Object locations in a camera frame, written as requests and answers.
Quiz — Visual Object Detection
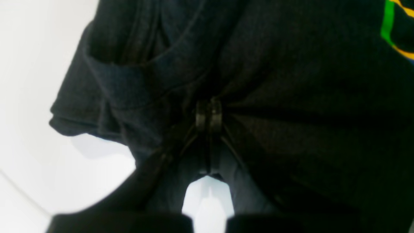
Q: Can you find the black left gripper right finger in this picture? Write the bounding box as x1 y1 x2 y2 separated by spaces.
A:
209 99 324 233

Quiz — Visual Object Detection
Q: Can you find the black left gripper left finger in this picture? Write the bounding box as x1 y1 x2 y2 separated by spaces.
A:
47 101 209 233

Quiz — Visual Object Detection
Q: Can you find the dark grey T-shirt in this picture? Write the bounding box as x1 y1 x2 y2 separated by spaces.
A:
50 0 414 233

